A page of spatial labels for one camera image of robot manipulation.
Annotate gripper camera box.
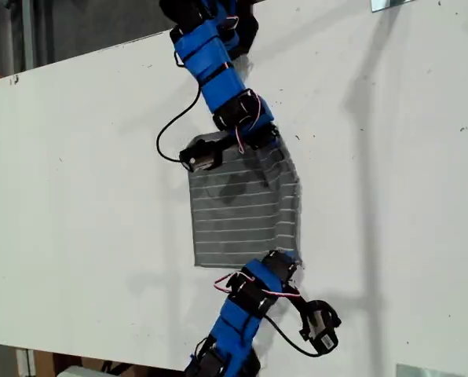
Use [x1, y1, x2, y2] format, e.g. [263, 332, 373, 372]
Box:
[299, 299, 342, 353]
[178, 138, 224, 173]

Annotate shiny metal bracket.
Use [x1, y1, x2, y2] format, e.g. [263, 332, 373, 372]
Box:
[370, 0, 415, 13]

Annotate white table leg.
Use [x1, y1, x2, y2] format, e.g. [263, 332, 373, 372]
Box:
[16, 347, 37, 377]

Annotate grey striped square towel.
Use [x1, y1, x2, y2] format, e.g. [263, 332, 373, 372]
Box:
[186, 131, 305, 271]

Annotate camera black cable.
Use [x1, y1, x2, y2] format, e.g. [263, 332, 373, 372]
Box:
[155, 83, 203, 163]
[262, 313, 322, 359]

